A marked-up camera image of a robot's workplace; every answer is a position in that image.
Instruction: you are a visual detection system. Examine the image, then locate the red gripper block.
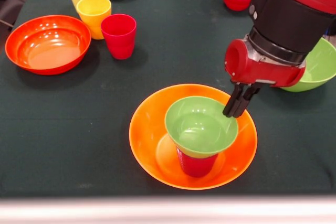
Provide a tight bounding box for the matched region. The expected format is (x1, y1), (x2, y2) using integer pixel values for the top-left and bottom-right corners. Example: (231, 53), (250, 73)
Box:
(222, 39), (307, 119)

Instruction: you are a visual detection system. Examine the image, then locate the small green bowl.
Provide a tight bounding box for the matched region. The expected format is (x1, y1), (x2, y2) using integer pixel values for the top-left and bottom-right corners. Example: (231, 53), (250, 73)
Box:
(164, 95), (239, 159)

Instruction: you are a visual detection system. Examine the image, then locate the purple cup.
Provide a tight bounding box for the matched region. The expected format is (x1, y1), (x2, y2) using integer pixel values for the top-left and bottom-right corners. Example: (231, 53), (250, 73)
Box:
(176, 147), (219, 178)

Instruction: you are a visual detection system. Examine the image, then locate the large green bowl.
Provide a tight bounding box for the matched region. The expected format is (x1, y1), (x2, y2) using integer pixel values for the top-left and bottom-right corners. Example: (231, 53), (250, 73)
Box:
(279, 37), (336, 93)

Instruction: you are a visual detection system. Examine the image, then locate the large orange bowl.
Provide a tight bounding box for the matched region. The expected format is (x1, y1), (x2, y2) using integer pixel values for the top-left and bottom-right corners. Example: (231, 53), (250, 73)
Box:
(128, 83), (258, 191)

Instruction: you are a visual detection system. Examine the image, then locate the pink cup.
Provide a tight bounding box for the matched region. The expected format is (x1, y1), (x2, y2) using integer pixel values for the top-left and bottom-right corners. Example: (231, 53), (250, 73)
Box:
(100, 14), (137, 60)

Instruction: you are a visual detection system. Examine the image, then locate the dark green tablecloth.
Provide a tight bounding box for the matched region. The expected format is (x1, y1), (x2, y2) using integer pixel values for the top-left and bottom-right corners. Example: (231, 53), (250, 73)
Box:
(0, 0), (336, 198)

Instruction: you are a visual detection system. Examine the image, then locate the yellow cup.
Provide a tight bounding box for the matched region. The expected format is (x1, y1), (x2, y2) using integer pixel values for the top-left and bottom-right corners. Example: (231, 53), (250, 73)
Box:
(76, 0), (112, 40)

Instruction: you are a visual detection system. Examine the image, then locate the wide red-orange bowl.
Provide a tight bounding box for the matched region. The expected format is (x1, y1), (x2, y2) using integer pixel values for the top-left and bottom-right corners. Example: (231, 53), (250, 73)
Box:
(5, 15), (92, 76)

